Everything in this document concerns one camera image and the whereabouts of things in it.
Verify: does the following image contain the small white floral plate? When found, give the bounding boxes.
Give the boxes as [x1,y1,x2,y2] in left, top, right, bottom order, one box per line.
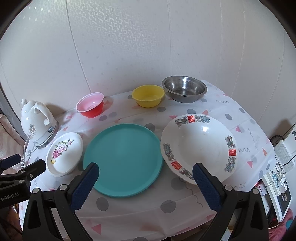
[45,132,83,177]

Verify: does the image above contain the red plastic bowl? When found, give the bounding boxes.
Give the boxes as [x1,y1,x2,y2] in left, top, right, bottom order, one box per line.
[76,92,104,118]

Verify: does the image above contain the large white patterned plate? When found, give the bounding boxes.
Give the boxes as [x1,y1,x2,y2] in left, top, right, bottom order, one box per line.
[160,114,239,184]

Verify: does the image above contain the teal plastic plate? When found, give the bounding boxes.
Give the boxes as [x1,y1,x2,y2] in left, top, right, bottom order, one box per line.
[83,123,163,198]

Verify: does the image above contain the stainless steel bowl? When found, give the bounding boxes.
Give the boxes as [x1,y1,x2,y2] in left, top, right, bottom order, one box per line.
[162,76,208,103]

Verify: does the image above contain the pink striped cloth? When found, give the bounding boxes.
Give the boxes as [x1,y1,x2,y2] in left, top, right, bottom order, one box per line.
[0,114,25,159]

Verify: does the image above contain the white ceramic electric kettle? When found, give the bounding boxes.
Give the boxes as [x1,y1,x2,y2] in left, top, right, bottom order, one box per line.
[21,99,59,149]

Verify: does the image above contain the white box with papers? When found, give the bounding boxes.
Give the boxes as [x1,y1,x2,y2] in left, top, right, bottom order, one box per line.
[261,128,295,222]

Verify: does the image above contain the patterned white tablecloth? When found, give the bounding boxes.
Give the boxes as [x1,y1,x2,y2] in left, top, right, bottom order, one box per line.
[18,79,277,241]

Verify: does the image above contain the yellow plastic bowl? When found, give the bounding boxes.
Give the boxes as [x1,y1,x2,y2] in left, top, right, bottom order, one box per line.
[132,85,165,108]

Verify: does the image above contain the white kettle power cord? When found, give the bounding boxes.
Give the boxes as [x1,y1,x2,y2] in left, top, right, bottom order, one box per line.
[20,138,39,167]

